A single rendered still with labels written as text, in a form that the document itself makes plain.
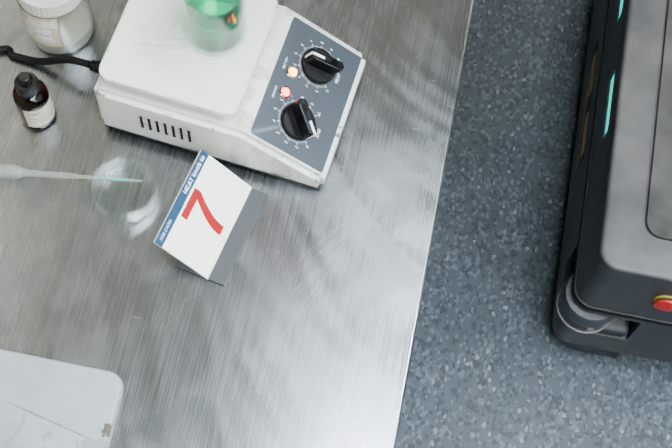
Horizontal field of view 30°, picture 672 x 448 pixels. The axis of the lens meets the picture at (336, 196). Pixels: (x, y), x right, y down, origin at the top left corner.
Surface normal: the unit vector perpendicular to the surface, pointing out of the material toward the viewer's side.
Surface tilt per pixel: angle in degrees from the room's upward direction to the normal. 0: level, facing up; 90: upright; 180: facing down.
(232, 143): 90
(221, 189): 40
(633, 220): 0
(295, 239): 0
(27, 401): 0
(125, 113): 90
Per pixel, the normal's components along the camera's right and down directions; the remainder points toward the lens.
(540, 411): 0.04, -0.40
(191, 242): 0.63, -0.08
